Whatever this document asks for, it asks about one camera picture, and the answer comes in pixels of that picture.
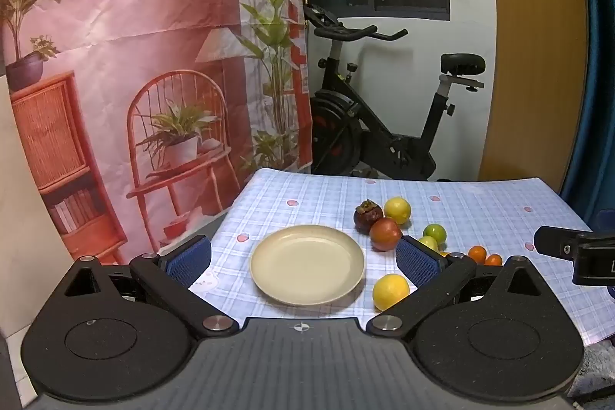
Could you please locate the dark purple mangosteen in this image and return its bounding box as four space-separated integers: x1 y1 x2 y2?
354 199 384 234

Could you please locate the beige round plate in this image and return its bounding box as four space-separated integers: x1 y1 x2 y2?
250 225 367 306

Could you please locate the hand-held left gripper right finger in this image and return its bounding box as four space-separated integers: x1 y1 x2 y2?
367 236 558 339

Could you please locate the red apple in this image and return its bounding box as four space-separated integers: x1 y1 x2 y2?
369 218 403 252

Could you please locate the black exercise bike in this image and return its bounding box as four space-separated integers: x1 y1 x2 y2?
300 4 486 181

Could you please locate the grey fuzzy cloth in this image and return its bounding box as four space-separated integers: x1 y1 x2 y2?
567 335 615 410

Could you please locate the wooden door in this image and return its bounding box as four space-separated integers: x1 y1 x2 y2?
480 0 594 194

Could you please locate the blue checked tablecloth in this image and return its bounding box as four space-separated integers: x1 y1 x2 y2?
189 168 615 346

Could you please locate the printed wall tapestry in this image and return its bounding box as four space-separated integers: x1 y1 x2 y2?
0 0 313 264

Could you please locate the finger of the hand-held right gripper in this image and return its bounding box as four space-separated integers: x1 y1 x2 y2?
534 226 584 259

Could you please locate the yellow lemon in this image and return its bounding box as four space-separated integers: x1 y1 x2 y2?
383 197 412 224
373 274 411 311

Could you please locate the blue curtain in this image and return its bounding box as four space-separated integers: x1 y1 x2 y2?
560 0 615 223

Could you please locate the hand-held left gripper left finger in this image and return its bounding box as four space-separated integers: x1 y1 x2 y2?
58 234 239 340

